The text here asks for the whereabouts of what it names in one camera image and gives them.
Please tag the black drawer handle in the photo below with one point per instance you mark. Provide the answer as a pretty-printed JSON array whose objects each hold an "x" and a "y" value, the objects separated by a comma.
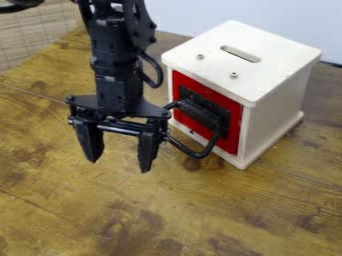
[{"x": 208, "y": 119}]

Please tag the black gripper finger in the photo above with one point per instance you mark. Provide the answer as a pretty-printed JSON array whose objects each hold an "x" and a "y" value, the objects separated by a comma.
[
  {"x": 90, "y": 137},
  {"x": 150, "y": 141}
]

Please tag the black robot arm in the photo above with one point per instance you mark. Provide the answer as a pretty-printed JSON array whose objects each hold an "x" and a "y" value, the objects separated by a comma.
[{"x": 122, "y": 31}]

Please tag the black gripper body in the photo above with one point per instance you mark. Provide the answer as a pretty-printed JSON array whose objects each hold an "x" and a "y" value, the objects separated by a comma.
[{"x": 92, "y": 119}]

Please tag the white wooden box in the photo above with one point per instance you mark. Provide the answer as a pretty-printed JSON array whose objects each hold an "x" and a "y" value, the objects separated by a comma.
[{"x": 253, "y": 73}]

